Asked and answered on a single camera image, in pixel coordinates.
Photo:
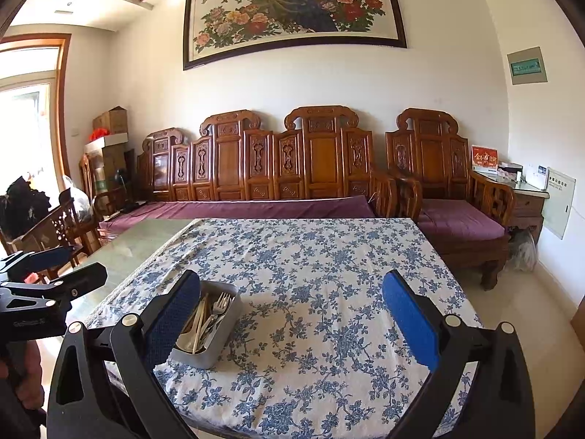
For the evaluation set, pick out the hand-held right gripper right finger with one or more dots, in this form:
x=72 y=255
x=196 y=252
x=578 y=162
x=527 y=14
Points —
x=409 y=320

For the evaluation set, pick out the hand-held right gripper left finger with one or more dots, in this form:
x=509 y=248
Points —
x=173 y=320

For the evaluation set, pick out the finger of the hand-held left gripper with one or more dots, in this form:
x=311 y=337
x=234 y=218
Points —
x=52 y=257
x=87 y=276

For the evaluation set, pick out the large white soup spoon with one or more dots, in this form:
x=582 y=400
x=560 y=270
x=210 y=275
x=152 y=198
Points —
x=185 y=343

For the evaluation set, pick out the beige chopstick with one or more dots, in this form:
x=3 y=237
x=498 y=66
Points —
x=201 y=315

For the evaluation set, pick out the metal fork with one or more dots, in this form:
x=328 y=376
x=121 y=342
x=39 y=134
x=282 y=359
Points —
x=217 y=305

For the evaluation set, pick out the grey metal tray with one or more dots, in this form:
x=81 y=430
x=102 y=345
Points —
x=215 y=352

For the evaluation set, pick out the silver fork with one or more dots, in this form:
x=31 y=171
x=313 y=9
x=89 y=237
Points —
x=226 y=301

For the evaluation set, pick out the person's left hand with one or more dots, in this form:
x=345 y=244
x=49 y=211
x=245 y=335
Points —
x=33 y=375

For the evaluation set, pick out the carved wooden chair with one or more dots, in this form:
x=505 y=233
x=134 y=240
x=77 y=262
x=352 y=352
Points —
x=66 y=228

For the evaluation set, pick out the black clothes pile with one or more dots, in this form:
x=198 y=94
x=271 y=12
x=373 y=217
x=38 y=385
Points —
x=23 y=203

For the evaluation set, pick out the clear plastic bag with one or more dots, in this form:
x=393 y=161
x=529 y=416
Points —
x=80 y=196

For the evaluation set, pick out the tall wooden chair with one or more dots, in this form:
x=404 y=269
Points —
x=87 y=180

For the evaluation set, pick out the blue floral tablecloth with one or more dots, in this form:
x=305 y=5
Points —
x=320 y=256

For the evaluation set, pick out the purple armchair cushion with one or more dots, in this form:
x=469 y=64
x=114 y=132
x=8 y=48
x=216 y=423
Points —
x=459 y=217

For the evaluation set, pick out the white flat box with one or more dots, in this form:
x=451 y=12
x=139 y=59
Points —
x=107 y=142

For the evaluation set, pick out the red decoration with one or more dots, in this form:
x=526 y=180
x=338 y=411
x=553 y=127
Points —
x=99 y=134

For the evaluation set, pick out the grey plastic bag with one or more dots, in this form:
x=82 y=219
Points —
x=522 y=250

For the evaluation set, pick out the purple sofa cushion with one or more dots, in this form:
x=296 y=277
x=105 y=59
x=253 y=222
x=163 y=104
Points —
x=247 y=209

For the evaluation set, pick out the small cardboard box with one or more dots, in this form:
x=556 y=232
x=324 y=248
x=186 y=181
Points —
x=111 y=120

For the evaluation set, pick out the wooden side table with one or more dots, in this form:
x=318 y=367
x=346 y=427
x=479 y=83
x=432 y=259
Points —
x=528 y=203

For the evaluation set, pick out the carved wooden sofa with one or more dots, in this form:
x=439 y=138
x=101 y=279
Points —
x=228 y=160

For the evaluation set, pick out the brown cardboard board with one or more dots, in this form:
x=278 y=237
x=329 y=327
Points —
x=578 y=315

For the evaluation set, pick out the carved wooden armchair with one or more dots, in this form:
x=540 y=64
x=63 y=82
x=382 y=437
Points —
x=427 y=151

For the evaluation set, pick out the red desk calendar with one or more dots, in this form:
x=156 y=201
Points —
x=484 y=158

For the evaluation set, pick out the tissue box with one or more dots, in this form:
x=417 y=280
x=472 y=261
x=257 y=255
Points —
x=509 y=170

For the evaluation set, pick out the white electrical panel cover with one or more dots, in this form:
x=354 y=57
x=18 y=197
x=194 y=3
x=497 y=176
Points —
x=557 y=202

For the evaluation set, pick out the white box device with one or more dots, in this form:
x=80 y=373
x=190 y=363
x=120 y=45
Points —
x=534 y=176

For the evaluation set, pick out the ceiling air vent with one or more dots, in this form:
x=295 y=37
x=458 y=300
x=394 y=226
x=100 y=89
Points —
x=64 y=12

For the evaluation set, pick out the framed peacock painting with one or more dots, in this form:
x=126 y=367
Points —
x=292 y=7

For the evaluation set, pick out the wooden door frame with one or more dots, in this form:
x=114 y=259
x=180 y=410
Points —
x=63 y=96

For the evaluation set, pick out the grey wall box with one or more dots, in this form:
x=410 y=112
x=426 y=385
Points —
x=526 y=66

